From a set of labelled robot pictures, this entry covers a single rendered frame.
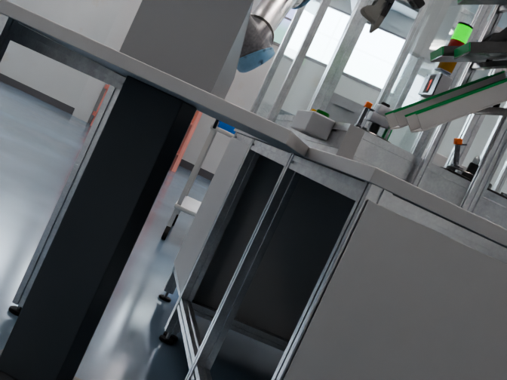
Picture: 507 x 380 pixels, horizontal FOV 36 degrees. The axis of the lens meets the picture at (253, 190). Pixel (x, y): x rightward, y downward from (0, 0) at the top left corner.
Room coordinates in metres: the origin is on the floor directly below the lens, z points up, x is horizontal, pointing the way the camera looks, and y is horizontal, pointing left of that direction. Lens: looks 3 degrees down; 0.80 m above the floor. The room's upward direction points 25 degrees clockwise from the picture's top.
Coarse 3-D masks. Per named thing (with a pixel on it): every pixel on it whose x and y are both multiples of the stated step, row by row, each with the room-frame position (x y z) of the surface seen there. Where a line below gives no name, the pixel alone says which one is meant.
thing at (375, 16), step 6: (378, 0) 2.10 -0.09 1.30; (384, 0) 2.10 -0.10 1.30; (366, 6) 2.10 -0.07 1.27; (372, 6) 2.10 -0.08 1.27; (378, 6) 2.10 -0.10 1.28; (366, 12) 2.10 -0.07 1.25; (372, 12) 2.10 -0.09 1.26; (378, 12) 2.10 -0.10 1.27; (372, 18) 2.10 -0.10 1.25; (378, 18) 2.10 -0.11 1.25; (384, 18) 2.10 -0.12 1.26; (378, 24) 2.10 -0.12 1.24; (372, 30) 2.11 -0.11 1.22
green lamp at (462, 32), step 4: (460, 24) 2.40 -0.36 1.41; (456, 28) 2.41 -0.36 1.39; (460, 28) 2.40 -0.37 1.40; (464, 28) 2.40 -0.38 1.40; (468, 28) 2.40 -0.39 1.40; (456, 32) 2.40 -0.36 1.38; (460, 32) 2.40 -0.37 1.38; (464, 32) 2.40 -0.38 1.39; (468, 32) 2.40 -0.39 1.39; (452, 36) 2.42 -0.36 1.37; (456, 36) 2.40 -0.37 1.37; (460, 36) 2.40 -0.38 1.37; (464, 36) 2.40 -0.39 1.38; (468, 36) 2.40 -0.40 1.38; (460, 40) 2.40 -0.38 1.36; (464, 40) 2.40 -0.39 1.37
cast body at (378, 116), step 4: (380, 104) 2.40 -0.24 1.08; (384, 104) 2.41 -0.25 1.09; (388, 104) 2.41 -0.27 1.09; (376, 108) 2.42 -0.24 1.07; (380, 108) 2.40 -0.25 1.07; (384, 108) 2.40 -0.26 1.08; (388, 108) 2.40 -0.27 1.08; (372, 112) 2.40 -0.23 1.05; (376, 112) 2.40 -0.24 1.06; (380, 112) 2.40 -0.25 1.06; (384, 112) 2.40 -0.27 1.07; (368, 116) 2.42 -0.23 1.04; (372, 116) 2.39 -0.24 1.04; (376, 116) 2.40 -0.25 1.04; (380, 116) 2.40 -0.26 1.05; (384, 116) 2.40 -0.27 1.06; (368, 120) 2.41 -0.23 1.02; (372, 120) 2.40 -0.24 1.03; (376, 120) 2.40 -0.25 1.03; (380, 120) 2.40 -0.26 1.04; (384, 120) 2.40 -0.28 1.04; (380, 124) 2.40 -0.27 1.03; (384, 124) 2.40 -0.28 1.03; (388, 124) 2.41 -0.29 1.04; (388, 128) 2.42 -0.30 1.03
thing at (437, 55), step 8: (496, 32) 2.00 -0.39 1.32; (504, 32) 1.87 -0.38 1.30; (488, 40) 1.87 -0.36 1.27; (496, 40) 1.87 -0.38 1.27; (504, 40) 1.87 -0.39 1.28; (440, 48) 1.89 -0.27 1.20; (448, 48) 1.87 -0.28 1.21; (432, 56) 1.97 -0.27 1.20; (440, 56) 1.89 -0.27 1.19; (448, 56) 1.87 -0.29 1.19
